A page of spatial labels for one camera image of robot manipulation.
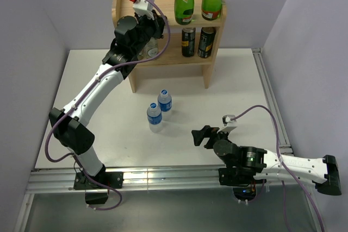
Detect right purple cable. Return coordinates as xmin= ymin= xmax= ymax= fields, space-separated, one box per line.
xmin=231 ymin=104 xmax=327 ymax=232

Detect wooden two-tier shelf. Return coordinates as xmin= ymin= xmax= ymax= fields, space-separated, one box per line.
xmin=111 ymin=0 xmax=227 ymax=92

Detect green glass bottle front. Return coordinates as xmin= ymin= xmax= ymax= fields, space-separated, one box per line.
xmin=174 ymin=0 xmax=195 ymax=25

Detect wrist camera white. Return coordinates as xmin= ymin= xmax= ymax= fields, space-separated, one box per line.
xmin=217 ymin=115 xmax=237 ymax=134
xmin=130 ymin=0 xmax=154 ymax=20

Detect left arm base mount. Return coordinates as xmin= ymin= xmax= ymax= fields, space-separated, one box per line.
xmin=73 ymin=172 xmax=123 ymax=205

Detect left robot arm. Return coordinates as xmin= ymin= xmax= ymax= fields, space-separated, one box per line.
xmin=49 ymin=11 xmax=167 ymax=188

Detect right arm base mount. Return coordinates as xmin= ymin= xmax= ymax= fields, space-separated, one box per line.
xmin=218 ymin=167 xmax=266 ymax=206

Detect water bottle blue label front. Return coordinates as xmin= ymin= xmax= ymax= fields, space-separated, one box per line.
xmin=147 ymin=103 xmax=163 ymax=133

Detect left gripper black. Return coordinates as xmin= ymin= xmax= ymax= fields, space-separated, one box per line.
xmin=133 ymin=10 xmax=168 ymax=55

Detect water bottle blue label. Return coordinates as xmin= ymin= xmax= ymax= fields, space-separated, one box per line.
xmin=157 ymin=89 xmax=172 ymax=121
xmin=147 ymin=103 xmax=163 ymax=133

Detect aluminium front rail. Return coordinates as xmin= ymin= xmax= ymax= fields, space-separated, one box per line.
xmin=25 ymin=165 xmax=220 ymax=194

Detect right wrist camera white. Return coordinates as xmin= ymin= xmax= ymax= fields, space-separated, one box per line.
xmin=217 ymin=115 xmax=237 ymax=134

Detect clear glass bottle right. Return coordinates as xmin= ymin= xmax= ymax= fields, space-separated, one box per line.
xmin=143 ymin=37 xmax=158 ymax=59

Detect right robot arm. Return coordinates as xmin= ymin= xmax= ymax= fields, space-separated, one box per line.
xmin=191 ymin=126 xmax=341 ymax=196

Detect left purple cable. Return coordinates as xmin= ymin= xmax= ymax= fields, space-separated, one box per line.
xmin=45 ymin=0 xmax=172 ymax=211

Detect purple cable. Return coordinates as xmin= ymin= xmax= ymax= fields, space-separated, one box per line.
xmin=45 ymin=0 xmax=172 ymax=211
xmin=231 ymin=104 xmax=327 ymax=232

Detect dark beverage can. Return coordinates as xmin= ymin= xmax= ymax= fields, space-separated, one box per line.
xmin=197 ymin=27 xmax=215 ymax=58
xmin=182 ymin=28 xmax=196 ymax=57

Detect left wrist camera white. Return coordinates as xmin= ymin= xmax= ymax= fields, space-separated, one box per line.
xmin=130 ymin=0 xmax=154 ymax=20

